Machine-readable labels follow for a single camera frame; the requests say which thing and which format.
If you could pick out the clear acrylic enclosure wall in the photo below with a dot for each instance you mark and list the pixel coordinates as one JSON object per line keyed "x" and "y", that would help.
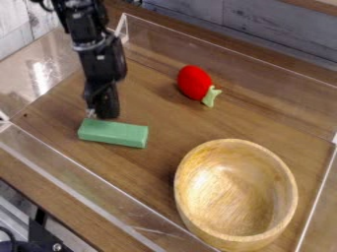
{"x": 112, "y": 192}

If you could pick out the brown wooden bowl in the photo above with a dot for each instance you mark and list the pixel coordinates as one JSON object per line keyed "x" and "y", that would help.
{"x": 236, "y": 194}

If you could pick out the clear acrylic corner bracket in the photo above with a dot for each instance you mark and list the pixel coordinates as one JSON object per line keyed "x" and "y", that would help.
{"x": 122, "y": 32}

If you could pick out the green rectangular block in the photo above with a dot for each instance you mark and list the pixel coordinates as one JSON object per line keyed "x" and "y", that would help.
{"x": 116, "y": 133}

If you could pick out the red plush strawberry toy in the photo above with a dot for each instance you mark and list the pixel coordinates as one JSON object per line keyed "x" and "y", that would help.
{"x": 196, "y": 85}

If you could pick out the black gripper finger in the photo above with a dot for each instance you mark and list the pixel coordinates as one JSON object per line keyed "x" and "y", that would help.
{"x": 102, "y": 101}

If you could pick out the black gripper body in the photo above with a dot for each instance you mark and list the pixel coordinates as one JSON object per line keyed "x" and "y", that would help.
{"x": 104, "y": 61}

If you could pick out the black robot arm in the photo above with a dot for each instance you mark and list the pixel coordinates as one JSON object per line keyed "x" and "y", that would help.
{"x": 82, "y": 16}

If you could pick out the black clamp with cable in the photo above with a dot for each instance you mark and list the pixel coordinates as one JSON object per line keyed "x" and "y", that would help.
{"x": 42, "y": 240}

